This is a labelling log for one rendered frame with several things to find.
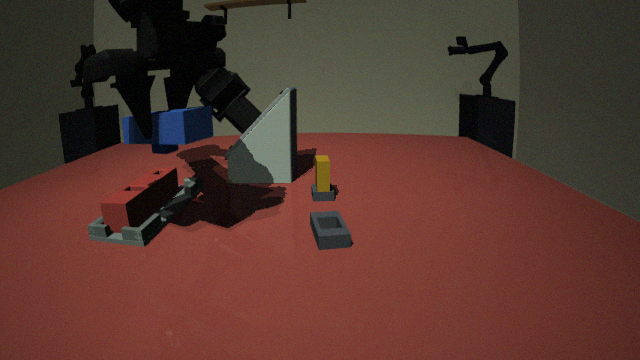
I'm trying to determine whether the red rectangular block with two slots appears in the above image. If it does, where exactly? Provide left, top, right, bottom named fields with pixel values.
left=100, top=168, right=179, bottom=233

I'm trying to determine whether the blue rectangular block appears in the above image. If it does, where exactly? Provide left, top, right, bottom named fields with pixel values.
left=122, top=105, right=213, bottom=154

